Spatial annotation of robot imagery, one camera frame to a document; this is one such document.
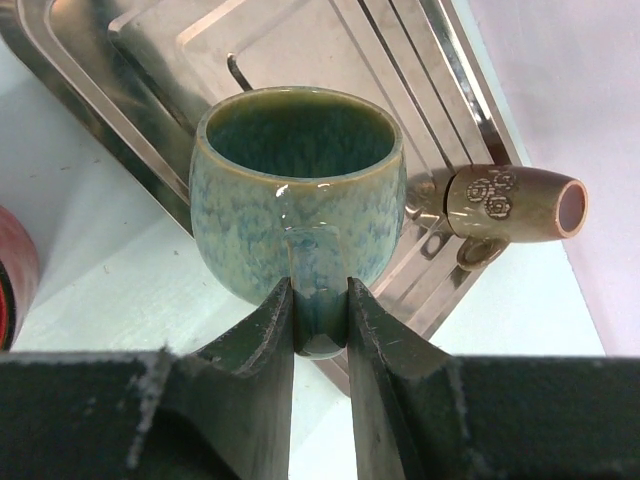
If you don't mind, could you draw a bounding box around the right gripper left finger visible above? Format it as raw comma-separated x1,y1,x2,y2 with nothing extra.
1,280,294,479

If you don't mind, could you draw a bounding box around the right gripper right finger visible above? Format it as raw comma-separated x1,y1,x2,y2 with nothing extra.
348,279,639,479

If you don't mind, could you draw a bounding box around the red ceramic mug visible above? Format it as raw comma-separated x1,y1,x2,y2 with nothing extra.
1,207,40,351

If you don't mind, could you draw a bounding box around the brown ceramic cup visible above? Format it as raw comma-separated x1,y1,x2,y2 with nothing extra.
444,164,588,271

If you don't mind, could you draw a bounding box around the green ceramic mug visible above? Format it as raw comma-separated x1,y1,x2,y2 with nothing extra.
189,86,407,360

